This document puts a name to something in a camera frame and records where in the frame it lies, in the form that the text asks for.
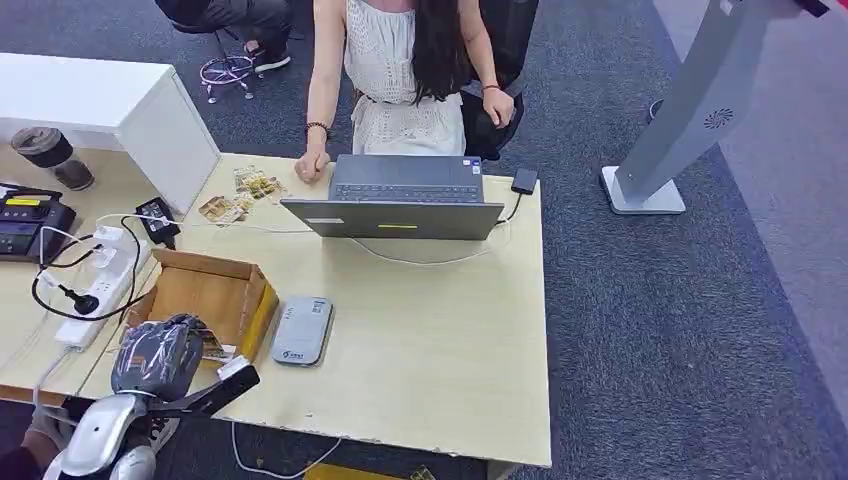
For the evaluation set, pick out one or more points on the person's left hand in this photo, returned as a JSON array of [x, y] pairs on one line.
[[498, 107]]

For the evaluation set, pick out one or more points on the person's right hand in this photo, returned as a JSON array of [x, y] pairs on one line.
[[311, 166]]

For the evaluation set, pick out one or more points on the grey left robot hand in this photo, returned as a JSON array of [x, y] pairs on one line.
[[156, 358]]

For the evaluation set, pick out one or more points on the printed card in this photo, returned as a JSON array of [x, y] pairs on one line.
[[238, 212], [213, 208], [217, 350], [244, 172], [264, 187]]

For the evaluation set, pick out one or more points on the small black external drive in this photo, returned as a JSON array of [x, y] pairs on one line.
[[524, 181]]

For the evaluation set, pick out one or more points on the white power strip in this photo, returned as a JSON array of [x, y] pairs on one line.
[[99, 298]]

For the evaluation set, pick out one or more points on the wooden card box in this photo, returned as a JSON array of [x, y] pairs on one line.
[[212, 298]]

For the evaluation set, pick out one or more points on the grey laptop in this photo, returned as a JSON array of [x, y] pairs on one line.
[[397, 218]]

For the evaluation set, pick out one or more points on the white charger plug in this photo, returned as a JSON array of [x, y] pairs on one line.
[[109, 233]]

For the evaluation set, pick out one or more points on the black power adapter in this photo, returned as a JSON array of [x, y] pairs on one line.
[[158, 222]]

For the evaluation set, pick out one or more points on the pale wooden desk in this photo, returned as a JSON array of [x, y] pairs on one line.
[[424, 344], [26, 311]]

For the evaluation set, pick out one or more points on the grey flat card reader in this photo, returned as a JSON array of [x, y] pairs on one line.
[[302, 331]]

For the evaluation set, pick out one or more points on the seated person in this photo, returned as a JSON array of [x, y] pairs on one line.
[[252, 26]]

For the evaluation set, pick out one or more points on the black desk device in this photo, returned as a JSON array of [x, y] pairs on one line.
[[33, 225]]

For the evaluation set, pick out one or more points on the grey kiosk stand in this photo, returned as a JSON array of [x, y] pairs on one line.
[[689, 112]]

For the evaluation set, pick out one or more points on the white cabinet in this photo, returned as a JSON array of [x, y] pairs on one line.
[[99, 99]]

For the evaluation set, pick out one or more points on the cup with dark lid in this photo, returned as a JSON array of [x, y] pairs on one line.
[[50, 156]]

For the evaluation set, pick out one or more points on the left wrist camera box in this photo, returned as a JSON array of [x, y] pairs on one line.
[[218, 391]]

